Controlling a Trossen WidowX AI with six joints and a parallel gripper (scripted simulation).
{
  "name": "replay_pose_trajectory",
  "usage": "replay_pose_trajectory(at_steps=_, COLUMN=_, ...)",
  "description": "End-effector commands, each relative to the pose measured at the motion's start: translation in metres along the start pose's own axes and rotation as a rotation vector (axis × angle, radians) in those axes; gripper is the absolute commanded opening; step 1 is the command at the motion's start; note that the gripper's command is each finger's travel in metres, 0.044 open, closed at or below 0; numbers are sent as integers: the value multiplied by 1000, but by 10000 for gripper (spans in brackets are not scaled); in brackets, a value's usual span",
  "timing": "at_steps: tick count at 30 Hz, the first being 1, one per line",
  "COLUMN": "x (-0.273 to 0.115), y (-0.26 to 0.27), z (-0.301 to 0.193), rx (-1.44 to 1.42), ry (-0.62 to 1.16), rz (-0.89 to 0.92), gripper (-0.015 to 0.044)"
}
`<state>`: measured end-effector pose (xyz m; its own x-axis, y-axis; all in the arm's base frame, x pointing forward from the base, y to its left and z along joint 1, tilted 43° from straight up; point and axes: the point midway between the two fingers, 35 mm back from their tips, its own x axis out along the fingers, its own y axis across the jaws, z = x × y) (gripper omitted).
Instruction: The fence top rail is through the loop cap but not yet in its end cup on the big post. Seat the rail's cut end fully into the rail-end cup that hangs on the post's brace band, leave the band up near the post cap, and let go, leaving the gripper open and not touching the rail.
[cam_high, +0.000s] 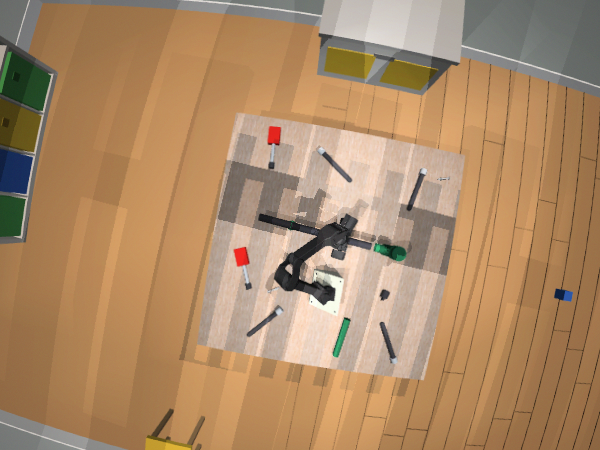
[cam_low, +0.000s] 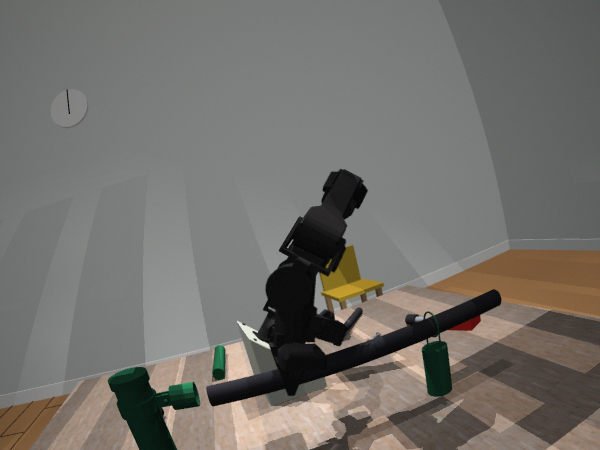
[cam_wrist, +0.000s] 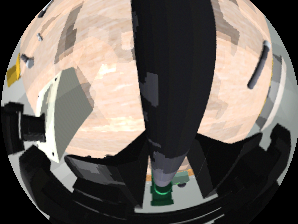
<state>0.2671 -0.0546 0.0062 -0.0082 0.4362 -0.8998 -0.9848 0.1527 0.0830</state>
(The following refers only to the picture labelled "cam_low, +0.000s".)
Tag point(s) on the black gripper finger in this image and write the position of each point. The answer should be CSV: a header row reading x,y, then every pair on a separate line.
x,y
291,379
274,350

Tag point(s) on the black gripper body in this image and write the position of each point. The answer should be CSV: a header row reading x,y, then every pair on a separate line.
x,y
290,331

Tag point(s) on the long black rod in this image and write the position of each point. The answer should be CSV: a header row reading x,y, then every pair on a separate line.
x,y
264,383

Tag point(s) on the green cup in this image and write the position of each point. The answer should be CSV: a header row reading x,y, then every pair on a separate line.
x,y
180,396

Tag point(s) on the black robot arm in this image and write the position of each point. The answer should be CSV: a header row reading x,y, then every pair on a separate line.
x,y
317,238

